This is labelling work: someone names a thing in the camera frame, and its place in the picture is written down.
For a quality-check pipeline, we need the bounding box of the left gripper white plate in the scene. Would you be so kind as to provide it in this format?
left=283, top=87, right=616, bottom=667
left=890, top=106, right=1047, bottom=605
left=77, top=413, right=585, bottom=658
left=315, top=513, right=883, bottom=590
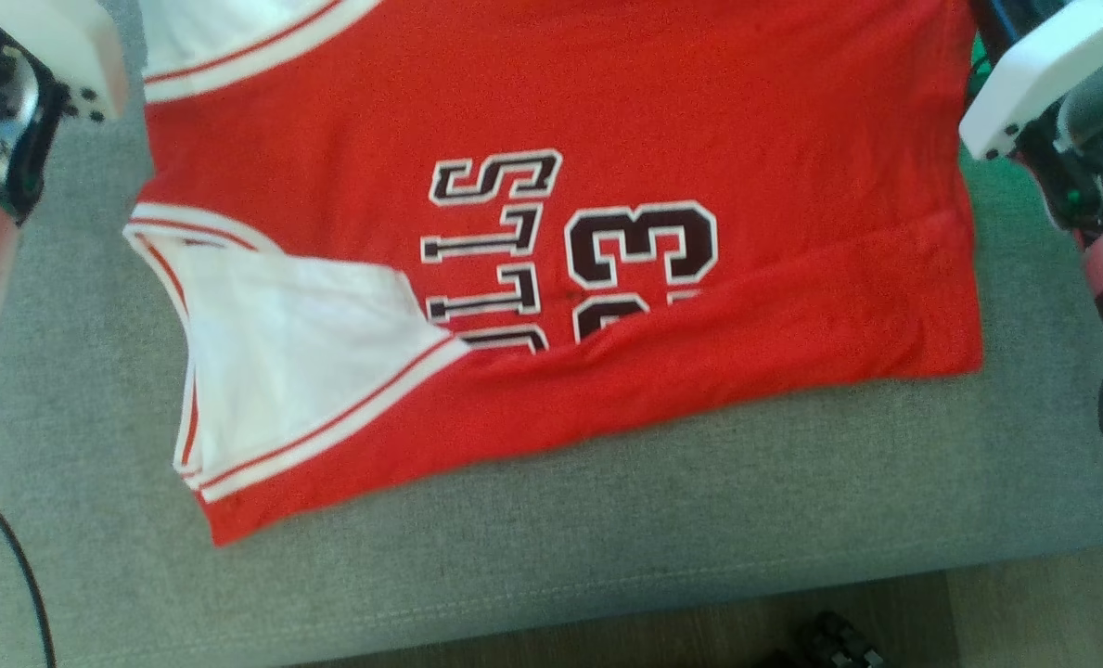
left=0, top=0, right=131, bottom=122

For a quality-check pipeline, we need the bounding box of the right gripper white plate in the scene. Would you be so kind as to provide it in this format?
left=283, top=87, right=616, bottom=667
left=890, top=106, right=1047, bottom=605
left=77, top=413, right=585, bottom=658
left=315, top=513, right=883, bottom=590
left=958, top=0, right=1103, bottom=161

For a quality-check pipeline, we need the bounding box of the red basketball jersey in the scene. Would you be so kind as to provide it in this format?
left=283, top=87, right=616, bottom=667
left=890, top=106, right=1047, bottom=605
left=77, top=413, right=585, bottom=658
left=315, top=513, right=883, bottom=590
left=122, top=0, right=986, bottom=548

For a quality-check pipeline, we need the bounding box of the grey sofa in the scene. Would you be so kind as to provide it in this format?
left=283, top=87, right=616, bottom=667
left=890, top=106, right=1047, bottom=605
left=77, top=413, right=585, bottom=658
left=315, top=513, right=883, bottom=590
left=0, top=0, right=1103, bottom=668

